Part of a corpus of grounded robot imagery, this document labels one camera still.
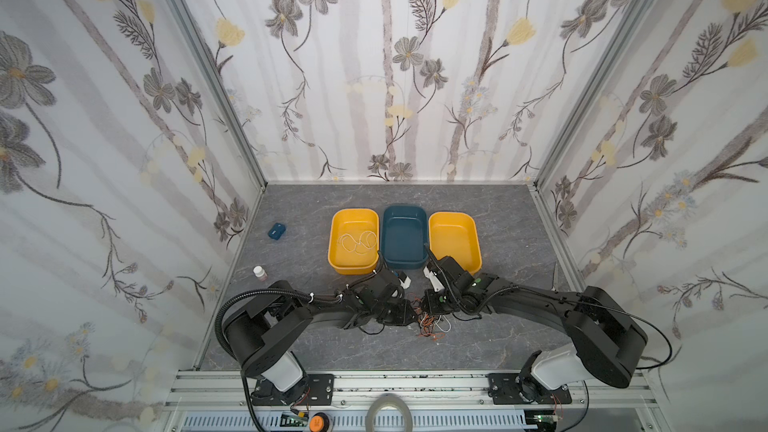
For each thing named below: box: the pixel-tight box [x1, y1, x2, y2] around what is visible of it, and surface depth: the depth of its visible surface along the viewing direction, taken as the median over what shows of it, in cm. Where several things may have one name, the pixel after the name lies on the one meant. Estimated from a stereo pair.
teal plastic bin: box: [381, 204, 429, 270], surface depth 106 cm
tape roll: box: [366, 393, 414, 432], surface depth 69 cm
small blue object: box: [268, 222, 286, 241], surface depth 106 cm
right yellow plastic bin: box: [428, 211, 482, 275], surface depth 106 cm
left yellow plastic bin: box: [328, 208, 380, 275], surface depth 102 cm
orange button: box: [309, 412, 330, 432], surface depth 64 cm
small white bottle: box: [253, 265, 268, 282], surface depth 93 cm
